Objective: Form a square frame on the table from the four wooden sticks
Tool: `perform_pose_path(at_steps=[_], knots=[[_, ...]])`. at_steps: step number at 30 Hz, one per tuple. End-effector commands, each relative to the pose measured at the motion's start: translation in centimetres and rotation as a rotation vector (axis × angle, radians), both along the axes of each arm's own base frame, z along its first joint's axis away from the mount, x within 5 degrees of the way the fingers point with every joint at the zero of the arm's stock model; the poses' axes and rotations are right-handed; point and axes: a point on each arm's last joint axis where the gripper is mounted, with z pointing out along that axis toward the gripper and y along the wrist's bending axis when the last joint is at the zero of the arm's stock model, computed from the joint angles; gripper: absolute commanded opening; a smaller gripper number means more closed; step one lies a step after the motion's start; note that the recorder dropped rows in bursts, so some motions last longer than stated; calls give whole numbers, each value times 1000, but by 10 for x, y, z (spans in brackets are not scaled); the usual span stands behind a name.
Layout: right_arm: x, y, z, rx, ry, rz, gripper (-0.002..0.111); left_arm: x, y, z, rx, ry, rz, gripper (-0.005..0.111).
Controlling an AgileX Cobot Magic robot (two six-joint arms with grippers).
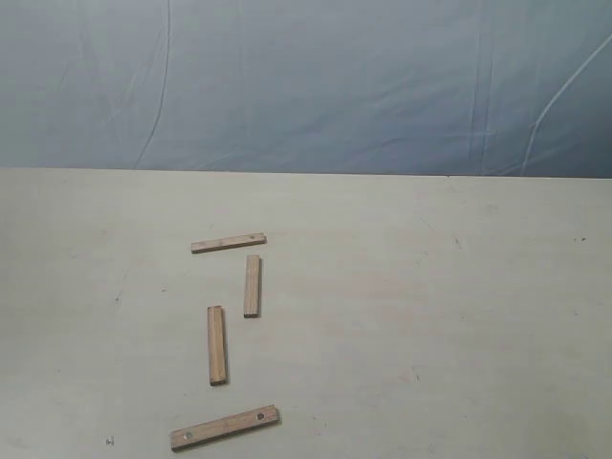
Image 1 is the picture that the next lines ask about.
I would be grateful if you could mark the blue-grey backdrop cloth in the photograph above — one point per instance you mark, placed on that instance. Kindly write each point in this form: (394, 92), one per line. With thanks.
(510, 88)

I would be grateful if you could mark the wooden stick with holes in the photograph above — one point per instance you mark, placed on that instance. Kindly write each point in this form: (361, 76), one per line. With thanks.
(231, 242)
(192, 436)

